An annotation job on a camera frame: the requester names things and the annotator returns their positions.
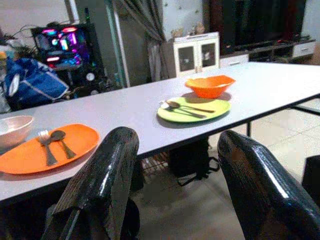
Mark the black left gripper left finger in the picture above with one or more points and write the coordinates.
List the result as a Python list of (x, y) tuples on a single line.
[(100, 180)]

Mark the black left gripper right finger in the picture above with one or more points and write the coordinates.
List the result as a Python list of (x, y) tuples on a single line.
[(262, 190)]

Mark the dark metal fork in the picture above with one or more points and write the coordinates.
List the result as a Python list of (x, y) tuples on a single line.
[(47, 150)]

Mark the dark metal spoon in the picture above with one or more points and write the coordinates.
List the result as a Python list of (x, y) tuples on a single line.
[(58, 136)]

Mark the black table leg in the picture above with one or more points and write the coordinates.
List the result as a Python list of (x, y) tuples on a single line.
[(249, 130)]

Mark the black bag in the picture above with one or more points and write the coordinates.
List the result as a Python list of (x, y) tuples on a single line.
[(192, 160)]

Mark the orange oval plate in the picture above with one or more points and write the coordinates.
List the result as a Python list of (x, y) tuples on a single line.
[(27, 155)]

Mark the light green oval plate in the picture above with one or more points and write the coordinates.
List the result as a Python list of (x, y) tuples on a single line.
[(215, 106)]

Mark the white bowl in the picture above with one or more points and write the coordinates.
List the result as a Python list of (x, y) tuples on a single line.
[(12, 130)]

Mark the bronze metal spoon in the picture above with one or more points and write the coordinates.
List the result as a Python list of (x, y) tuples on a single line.
[(173, 104)]

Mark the bronze metal fork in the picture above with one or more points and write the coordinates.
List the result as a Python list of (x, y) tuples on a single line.
[(190, 113)]

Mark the orange bowl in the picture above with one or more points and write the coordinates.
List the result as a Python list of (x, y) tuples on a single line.
[(210, 87)]

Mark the blue bag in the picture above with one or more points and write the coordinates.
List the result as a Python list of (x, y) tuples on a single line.
[(35, 82)]

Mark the black computer case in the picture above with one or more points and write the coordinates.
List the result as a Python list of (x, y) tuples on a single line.
[(65, 47)]

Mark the low white television stand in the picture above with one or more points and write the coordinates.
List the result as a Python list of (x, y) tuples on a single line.
[(300, 50)]

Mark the white glass door cabinet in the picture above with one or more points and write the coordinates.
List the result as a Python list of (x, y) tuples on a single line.
[(195, 55)]

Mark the green houseplant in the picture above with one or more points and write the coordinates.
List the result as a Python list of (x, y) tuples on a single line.
[(17, 47)]

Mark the grey curtain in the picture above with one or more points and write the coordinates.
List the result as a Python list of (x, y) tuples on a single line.
[(155, 30)]

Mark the black television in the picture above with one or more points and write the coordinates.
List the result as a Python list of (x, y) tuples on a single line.
[(265, 22)]

